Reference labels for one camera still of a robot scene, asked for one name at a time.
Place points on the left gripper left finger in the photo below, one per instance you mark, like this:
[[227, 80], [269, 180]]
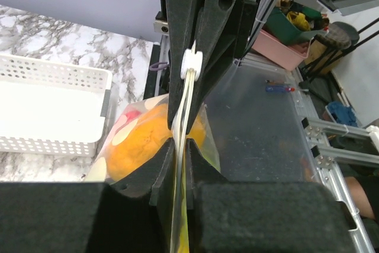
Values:
[[86, 216]]

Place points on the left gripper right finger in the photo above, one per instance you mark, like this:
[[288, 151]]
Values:
[[262, 216]]

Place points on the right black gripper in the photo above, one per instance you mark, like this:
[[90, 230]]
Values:
[[219, 29]]

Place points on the clear zip top bag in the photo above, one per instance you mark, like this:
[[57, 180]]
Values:
[[174, 194]]

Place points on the orange toy pepper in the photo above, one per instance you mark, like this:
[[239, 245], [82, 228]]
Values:
[[136, 143]]

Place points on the green plastic bin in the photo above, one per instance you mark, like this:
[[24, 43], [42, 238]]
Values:
[[280, 27]]

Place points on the clear plastic storage box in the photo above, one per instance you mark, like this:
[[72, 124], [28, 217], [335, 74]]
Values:
[[258, 134]]

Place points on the pink plastic bin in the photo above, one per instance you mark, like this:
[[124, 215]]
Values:
[[287, 57]]

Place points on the blue red pen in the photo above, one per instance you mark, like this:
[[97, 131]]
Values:
[[279, 87]]

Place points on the white perforated plastic basket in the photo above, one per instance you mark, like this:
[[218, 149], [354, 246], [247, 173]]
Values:
[[52, 108]]

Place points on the black stool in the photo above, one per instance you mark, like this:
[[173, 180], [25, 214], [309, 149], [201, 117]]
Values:
[[341, 40]]

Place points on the blue cloth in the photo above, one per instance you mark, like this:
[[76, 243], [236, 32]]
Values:
[[341, 114]]

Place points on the aluminium frame rail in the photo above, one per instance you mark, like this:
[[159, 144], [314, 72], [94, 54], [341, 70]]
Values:
[[327, 159]]

